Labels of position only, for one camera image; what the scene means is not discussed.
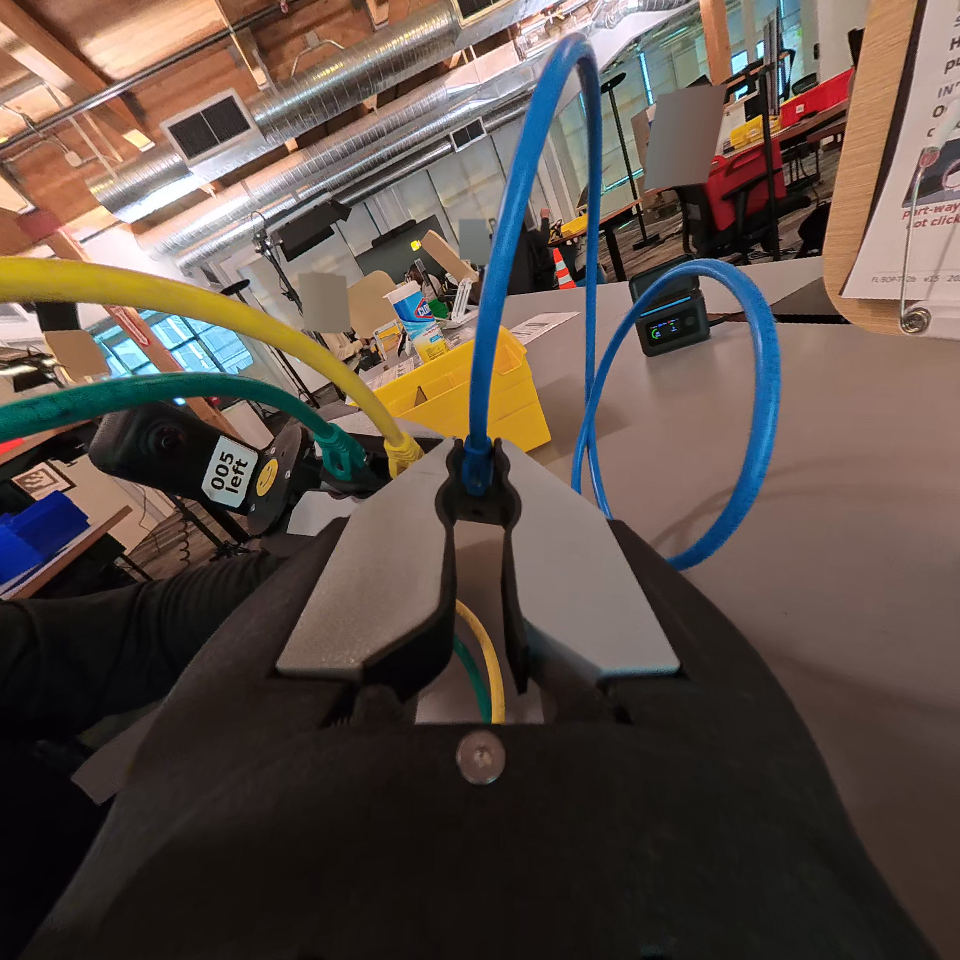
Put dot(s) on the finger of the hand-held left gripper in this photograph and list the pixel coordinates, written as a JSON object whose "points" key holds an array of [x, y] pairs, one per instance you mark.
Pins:
{"points": [[322, 517]]}

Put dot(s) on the black floor lamp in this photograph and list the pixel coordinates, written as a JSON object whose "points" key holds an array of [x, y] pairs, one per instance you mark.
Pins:
{"points": [[626, 161]]}

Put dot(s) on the white ceiling vent grille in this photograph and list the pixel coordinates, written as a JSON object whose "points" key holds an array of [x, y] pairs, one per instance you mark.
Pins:
{"points": [[210, 127]]}

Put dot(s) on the black studio light panel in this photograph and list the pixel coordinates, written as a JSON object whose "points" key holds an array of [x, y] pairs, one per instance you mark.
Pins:
{"points": [[307, 225]]}

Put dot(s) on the person's left forearm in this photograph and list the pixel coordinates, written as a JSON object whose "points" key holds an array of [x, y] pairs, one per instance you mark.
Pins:
{"points": [[112, 637]]}

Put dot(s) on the wipes canister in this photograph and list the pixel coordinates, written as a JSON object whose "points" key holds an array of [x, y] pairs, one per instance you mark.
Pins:
{"points": [[416, 322]]}

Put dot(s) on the yellow plastic bin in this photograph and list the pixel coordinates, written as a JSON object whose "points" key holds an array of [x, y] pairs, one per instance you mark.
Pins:
{"points": [[517, 405]]}

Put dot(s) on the blue plastic bin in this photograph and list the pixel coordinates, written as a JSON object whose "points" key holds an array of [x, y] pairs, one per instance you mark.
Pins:
{"points": [[37, 532]]}

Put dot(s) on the orange traffic cone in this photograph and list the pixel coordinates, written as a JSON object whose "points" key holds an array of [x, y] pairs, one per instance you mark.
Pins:
{"points": [[563, 271]]}

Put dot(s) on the red office chair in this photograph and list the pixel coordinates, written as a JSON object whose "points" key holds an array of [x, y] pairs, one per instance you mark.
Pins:
{"points": [[742, 187]]}

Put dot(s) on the black network switch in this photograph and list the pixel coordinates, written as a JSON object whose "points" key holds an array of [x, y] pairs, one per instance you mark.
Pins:
{"points": [[480, 512]]}

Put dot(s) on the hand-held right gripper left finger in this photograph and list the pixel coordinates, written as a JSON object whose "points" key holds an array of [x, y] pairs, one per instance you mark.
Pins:
{"points": [[375, 585]]}

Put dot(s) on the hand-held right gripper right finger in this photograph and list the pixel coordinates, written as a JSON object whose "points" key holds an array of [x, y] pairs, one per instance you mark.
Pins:
{"points": [[585, 592]]}

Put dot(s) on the instruction sheet on stand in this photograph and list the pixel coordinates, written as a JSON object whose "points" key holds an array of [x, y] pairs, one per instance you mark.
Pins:
{"points": [[855, 187]]}

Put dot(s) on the silver ventilation duct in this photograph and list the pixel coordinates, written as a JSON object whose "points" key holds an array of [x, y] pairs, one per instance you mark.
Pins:
{"points": [[315, 180], [337, 82]]}

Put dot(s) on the white paper sheet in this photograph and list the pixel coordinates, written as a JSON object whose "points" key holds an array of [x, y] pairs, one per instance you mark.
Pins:
{"points": [[544, 328]]}

